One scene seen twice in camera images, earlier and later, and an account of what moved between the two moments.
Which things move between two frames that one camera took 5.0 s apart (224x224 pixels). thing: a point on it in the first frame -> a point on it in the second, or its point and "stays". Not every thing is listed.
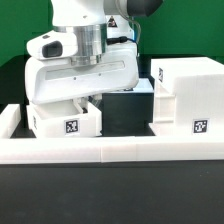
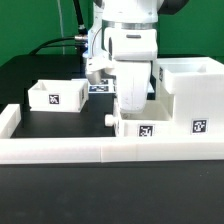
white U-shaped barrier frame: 100,149 stays
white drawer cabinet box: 188,97 stays
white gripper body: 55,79 -> 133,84
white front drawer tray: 63,119 -> 157,120
